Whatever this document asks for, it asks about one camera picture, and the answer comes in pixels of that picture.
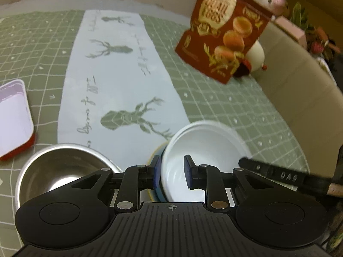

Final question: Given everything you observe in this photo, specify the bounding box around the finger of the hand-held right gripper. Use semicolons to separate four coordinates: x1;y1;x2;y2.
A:
238;157;333;194

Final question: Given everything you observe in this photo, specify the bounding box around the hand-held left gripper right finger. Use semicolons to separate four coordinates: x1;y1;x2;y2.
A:
184;154;271;215

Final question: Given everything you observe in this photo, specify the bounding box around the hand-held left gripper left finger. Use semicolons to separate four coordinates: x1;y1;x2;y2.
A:
71;155;162;215

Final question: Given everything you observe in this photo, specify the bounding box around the blue bowl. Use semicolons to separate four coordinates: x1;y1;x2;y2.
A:
153;150;169;202

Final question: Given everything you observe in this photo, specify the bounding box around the white paper bowl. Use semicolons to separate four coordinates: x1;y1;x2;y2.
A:
160;121;253;202

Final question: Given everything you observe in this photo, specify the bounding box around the stainless steel bowl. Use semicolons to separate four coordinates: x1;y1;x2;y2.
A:
15;143;122;209

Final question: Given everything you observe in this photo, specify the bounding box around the red plastic tray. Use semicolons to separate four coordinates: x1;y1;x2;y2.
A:
0;80;36;161

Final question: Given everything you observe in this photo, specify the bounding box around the green checked bedsheet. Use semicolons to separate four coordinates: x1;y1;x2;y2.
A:
0;0;311;257

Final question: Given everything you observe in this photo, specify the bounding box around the beige padded headboard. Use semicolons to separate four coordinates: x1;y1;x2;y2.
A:
252;19;343;166

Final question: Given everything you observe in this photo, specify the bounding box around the pink box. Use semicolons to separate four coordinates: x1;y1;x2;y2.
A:
274;15;307;46

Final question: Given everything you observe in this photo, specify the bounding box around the red snack bag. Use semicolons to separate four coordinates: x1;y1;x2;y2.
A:
174;0;274;85

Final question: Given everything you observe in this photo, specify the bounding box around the potted plant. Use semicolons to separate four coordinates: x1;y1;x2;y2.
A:
291;1;339;61

